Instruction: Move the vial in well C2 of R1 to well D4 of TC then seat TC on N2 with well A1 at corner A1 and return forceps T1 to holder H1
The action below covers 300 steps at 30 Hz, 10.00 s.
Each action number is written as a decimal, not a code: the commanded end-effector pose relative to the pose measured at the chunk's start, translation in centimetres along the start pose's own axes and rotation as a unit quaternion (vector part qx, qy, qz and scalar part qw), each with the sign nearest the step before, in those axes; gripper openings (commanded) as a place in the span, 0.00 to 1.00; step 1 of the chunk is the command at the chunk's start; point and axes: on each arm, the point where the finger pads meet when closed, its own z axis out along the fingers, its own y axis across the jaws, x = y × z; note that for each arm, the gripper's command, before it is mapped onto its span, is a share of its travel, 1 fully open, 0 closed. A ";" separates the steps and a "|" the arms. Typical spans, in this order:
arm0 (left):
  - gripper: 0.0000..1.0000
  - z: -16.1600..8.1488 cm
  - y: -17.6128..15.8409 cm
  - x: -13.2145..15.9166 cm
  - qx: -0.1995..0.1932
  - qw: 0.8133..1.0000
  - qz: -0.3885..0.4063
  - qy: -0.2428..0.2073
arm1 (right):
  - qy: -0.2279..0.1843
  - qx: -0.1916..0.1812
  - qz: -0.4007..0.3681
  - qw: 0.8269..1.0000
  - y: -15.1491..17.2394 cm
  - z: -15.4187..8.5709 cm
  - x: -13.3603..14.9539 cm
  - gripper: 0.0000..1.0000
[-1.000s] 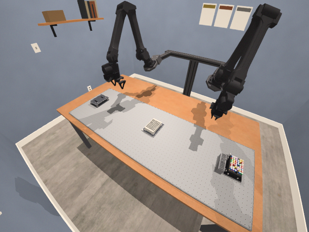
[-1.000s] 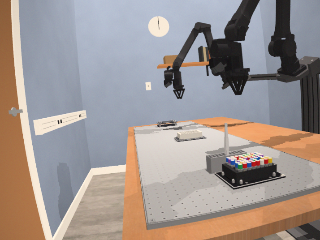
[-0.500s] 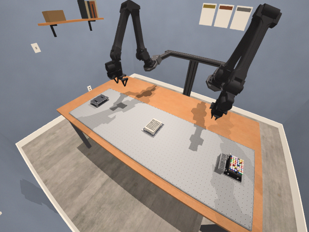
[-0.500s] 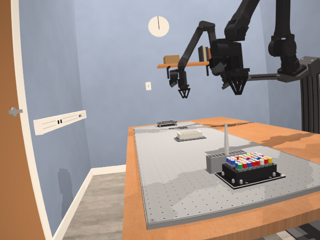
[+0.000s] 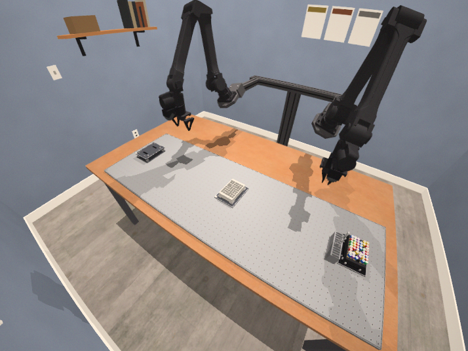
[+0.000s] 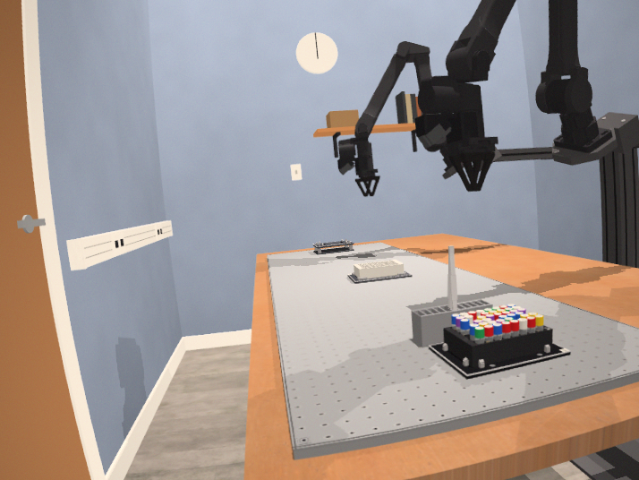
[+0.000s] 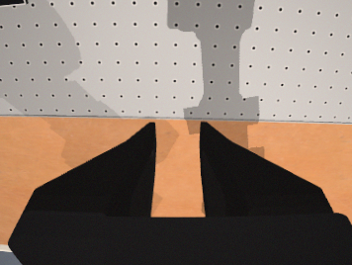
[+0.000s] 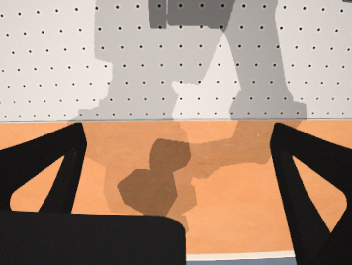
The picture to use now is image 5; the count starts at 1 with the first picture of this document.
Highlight cream grid rack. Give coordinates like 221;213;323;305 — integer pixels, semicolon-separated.
219;179;245;203

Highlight black vial rack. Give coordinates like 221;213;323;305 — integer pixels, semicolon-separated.
343;235;366;271

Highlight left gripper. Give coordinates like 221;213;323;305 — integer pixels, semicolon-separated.
319;152;347;185

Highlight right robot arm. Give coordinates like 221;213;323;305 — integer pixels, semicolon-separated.
159;0;237;120

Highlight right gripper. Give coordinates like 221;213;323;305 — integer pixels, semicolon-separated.
172;103;194;131

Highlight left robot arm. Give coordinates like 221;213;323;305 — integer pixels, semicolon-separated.
315;5;427;182

